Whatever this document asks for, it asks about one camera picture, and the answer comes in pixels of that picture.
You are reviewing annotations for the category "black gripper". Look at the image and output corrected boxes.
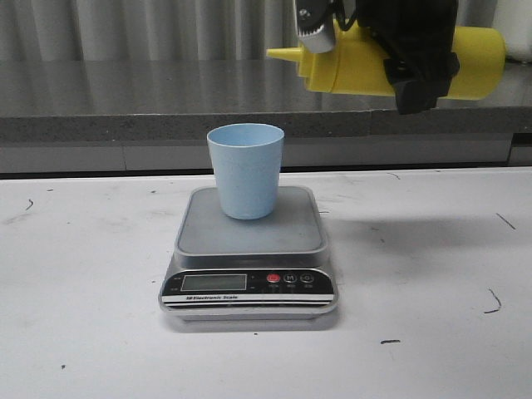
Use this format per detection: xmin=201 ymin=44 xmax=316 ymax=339
xmin=356 ymin=0 xmax=460 ymax=115

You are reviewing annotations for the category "yellow squeeze bottle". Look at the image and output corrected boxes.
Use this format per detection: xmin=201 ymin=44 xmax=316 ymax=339
xmin=267 ymin=26 xmax=506 ymax=101

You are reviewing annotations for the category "light blue plastic cup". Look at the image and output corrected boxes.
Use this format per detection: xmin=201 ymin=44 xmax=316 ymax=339
xmin=207 ymin=123 xmax=284 ymax=220

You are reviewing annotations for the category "silver electronic kitchen scale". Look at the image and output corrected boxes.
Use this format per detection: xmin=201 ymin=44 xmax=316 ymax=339
xmin=159 ymin=185 xmax=338 ymax=333

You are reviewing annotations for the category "white container in background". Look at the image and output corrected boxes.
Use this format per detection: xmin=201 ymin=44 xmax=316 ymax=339
xmin=492 ymin=0 xmax=532 ymax=63

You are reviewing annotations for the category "grey stone counter ledge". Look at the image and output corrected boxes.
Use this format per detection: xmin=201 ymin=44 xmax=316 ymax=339
xmin=1 ymin=61 xmax=531 ymax=175

